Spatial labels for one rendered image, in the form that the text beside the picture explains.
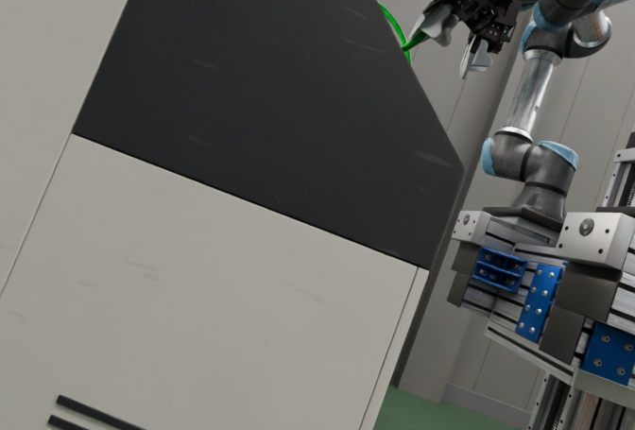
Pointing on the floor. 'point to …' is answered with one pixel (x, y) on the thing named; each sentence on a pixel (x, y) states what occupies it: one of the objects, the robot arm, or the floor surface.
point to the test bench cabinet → (191, 310)
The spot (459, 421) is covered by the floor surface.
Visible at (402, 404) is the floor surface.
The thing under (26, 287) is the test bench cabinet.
